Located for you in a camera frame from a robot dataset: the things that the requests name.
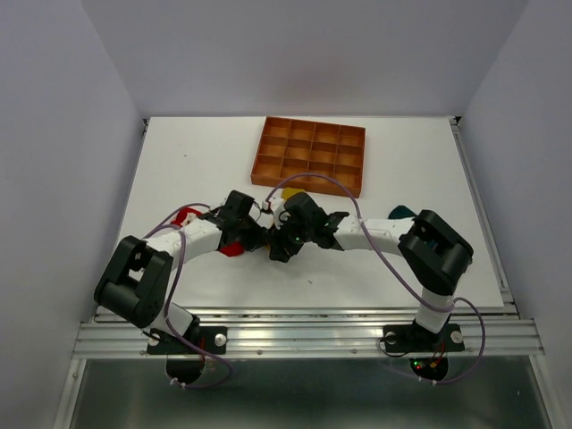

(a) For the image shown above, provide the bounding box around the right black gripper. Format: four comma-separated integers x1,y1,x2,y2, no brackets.
264,211,313,264

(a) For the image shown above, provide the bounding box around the yellow bear sock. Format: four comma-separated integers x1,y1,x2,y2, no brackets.
281,188,306,201

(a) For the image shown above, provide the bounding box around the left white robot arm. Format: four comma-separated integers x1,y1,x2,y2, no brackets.
94,190,264,352

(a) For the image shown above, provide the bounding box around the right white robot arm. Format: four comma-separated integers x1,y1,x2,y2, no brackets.
263,192,474,349

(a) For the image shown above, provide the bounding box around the red sock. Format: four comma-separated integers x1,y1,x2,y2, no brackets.
170,206,245,257

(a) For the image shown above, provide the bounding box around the orange compartment tray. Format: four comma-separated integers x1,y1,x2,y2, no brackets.
250,116,366,198

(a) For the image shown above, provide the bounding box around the teal sock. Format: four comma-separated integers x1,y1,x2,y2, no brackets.
388,205,416,220

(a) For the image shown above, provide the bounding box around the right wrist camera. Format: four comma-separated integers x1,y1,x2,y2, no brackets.
261,197,286,223

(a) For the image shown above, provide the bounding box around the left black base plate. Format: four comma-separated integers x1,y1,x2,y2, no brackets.
146,325,228,356

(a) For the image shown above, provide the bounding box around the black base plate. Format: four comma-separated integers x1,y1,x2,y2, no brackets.
381,323,466,355
146,325,228,356

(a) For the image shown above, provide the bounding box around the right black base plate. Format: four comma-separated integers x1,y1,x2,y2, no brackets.
381,323,466,355

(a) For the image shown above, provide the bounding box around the aluminium mounting rail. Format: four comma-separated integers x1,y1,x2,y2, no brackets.
72,306,544,359

